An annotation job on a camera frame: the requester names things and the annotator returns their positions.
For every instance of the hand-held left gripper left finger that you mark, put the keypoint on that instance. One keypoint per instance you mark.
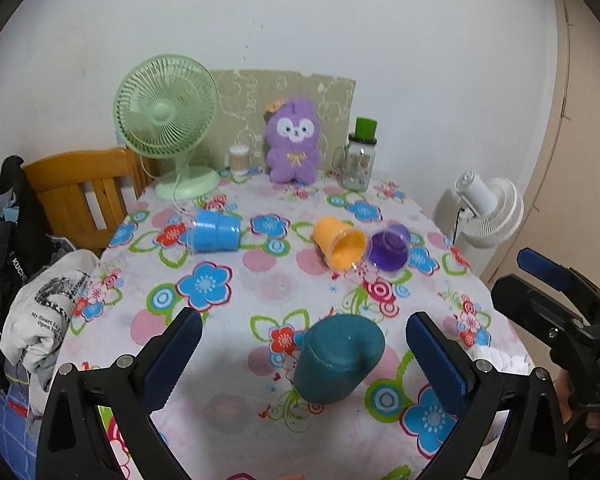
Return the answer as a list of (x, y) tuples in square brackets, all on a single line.
[(172, 355)]

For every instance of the floral tablecloth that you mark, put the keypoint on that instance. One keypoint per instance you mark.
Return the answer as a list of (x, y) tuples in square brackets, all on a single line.
[(260, 285)]

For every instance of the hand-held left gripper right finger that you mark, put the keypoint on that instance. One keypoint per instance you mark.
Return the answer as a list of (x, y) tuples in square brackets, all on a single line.
[(436, 355)]

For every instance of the patterned beige board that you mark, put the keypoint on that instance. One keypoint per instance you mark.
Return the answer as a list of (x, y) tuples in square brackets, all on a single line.
[(240, 105)]

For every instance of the person's right hand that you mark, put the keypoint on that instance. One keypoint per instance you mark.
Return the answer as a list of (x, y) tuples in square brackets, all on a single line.
[(598, 421)]

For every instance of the beige door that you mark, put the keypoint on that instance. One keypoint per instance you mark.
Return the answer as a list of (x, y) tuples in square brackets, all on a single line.
[(575, 135)]

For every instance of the cotton swab container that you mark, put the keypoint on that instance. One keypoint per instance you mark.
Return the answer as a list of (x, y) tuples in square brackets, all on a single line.
[(239, 161)]

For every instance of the wooden chair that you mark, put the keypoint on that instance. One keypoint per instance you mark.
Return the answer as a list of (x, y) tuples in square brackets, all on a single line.
[(72, 180)]

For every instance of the white fan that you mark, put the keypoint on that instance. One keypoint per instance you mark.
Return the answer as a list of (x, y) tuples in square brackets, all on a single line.
[(490, 207)]

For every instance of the black jacket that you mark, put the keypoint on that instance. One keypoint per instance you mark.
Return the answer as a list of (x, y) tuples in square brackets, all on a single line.
[(7, 260)]

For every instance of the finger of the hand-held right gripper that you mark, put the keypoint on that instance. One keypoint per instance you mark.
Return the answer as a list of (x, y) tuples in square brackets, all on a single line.
[(540, 264), (530, 305)]

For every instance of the glass jar with green lid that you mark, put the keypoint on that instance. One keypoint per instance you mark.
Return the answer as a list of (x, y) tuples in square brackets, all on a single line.
[(359, 162)]

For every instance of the blue checkered cloth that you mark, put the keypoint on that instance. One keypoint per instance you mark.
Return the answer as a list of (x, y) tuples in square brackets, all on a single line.
[(5, 435)]

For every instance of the blue cup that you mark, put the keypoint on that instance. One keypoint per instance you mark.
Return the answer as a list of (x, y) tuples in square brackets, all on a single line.
[(215, 231)]

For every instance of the orange cup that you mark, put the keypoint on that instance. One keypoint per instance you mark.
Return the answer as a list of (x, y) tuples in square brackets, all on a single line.
[(337, 242)]

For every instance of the white printed shirt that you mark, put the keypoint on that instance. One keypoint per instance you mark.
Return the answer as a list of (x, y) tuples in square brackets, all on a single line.
[(47, 305)]

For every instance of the purple plush toy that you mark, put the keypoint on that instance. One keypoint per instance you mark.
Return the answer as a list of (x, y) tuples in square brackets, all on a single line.
[(294, 140)]

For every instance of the green desk fan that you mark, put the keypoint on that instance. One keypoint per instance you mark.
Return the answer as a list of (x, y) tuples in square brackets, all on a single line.
[(165, 112)]

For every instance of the purple cup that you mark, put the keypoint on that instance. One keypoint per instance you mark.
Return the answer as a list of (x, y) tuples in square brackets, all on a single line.
[(389, 247)]

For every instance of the teal cup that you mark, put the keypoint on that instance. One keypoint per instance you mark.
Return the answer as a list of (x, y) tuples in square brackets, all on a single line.
[(337, 360)]

